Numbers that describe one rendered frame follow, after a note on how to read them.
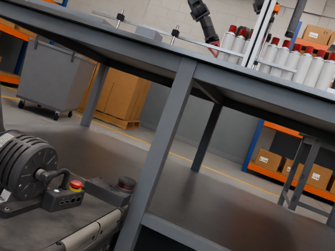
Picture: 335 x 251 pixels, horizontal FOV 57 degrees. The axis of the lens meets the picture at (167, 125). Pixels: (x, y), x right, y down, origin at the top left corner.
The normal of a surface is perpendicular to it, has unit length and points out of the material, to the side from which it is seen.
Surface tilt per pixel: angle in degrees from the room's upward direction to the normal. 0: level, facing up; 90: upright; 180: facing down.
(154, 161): 90
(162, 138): 90
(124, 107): 90
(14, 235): 0
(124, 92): 90
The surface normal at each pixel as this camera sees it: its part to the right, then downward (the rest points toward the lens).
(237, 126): -0.26, -0.02
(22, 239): 0.33, -0.94
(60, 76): 0.02, 0.14
